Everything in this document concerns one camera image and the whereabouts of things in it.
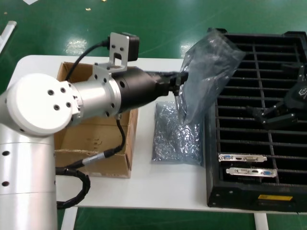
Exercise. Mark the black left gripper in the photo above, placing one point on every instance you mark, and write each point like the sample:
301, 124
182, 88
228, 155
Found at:
139, 88

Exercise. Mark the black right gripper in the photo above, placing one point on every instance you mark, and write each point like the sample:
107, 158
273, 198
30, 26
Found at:
297, 95

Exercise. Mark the translucent grey antistatic bag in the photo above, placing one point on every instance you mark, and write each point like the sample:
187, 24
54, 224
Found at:
211, 72

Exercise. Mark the graphics card with silver bracket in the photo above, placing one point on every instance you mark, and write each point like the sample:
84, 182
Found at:
242, 158
251, 172

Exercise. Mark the black slotted plastic container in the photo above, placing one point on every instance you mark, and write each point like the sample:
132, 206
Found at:
212, 167

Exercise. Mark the brown cardboard box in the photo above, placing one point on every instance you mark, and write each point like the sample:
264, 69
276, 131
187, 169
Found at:
100, 143

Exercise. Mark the crumpled silver antistatic bag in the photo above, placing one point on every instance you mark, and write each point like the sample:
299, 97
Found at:
172, 143

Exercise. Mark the white table leg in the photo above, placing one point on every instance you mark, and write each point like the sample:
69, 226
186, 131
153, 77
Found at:
261, 221
69, 218

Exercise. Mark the white paper sheet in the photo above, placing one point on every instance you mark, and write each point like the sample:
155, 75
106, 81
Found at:
30, 1

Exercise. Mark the white pole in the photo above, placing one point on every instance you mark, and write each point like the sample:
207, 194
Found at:
8, 31

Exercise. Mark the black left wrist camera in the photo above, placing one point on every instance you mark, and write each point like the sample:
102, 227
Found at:
133, 48

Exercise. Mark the silver left camera bracket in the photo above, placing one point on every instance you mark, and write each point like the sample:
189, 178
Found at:
117, 52

